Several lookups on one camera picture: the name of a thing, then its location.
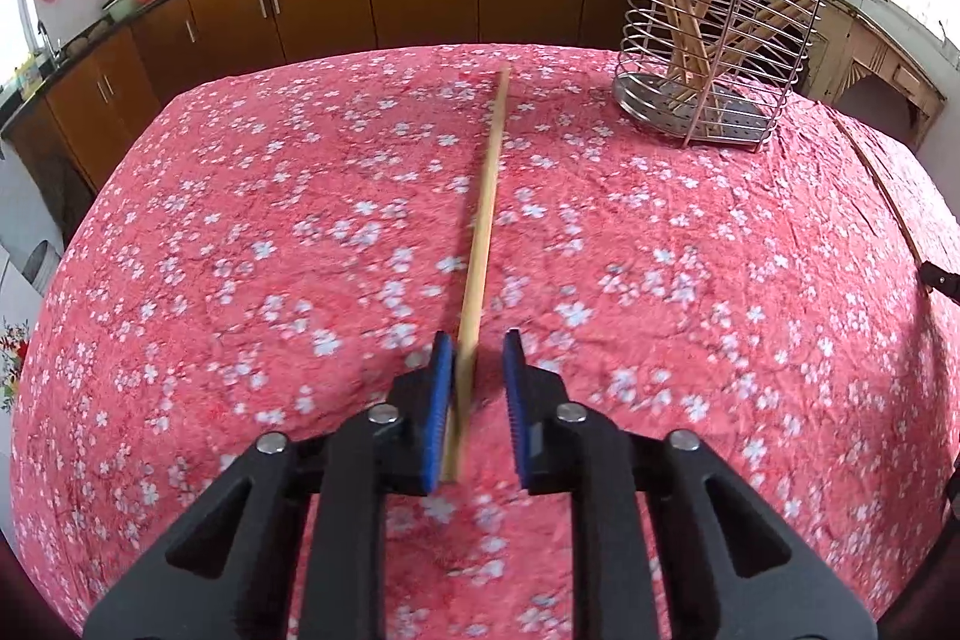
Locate brown lower kitchen cabinets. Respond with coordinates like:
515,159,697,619
2,0,628,193

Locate wooden chopstick on cloth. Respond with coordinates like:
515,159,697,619
828,107,924,268

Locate cream wooden side table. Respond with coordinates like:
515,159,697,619
797,0,947,152

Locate red floral tablecloth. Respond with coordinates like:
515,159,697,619
10,46,958,638

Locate leaning chopstick in holder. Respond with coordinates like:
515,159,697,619
658,0,823,110

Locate wire utensil holder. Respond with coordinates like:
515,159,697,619
612,0,820,148

